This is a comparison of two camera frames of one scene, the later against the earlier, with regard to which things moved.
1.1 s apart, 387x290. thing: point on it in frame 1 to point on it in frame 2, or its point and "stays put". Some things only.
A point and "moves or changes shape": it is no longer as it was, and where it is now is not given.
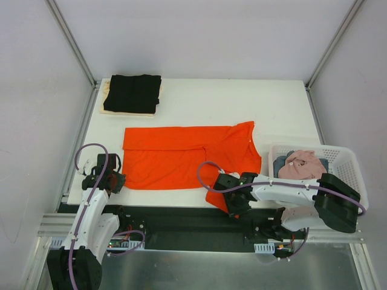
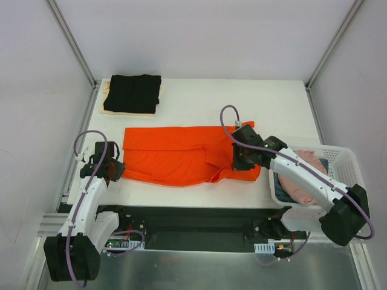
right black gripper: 234,200 to 239,157
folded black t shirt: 133,93 stays put
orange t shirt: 168,157 moves or changes shape
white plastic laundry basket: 343,165 stays put
